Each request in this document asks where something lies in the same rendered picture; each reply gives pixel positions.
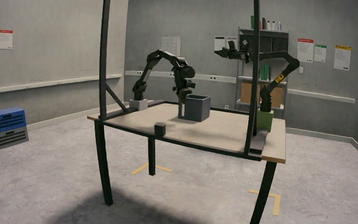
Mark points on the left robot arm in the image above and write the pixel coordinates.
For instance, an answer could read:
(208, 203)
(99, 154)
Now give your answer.
(180, 71)

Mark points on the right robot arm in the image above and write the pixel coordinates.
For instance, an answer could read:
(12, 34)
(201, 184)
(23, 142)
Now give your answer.
(267, 89)

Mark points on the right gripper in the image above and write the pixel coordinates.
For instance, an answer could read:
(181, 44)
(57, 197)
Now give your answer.
(227, 53)

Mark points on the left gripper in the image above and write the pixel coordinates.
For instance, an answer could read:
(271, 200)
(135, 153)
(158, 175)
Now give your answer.
(180, 84)

